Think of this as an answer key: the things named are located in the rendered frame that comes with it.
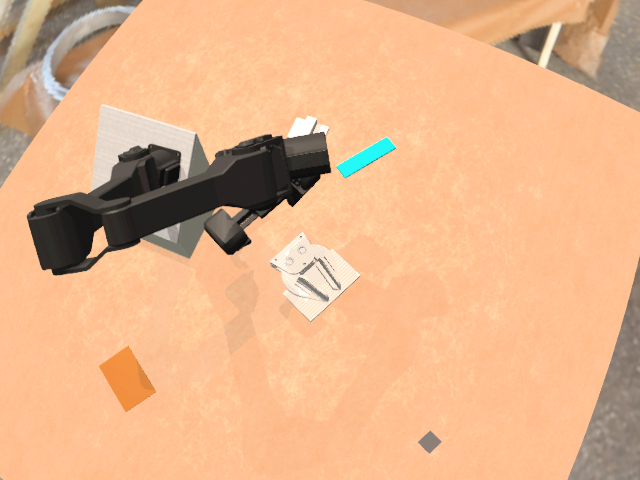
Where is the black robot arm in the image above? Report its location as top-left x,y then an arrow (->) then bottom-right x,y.
26,132 -> 332,276

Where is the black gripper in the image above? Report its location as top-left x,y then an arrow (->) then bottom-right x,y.
203,175 -> 321,255

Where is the orange rectangular plate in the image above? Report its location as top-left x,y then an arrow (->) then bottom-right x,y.
99,346 -> 157,412

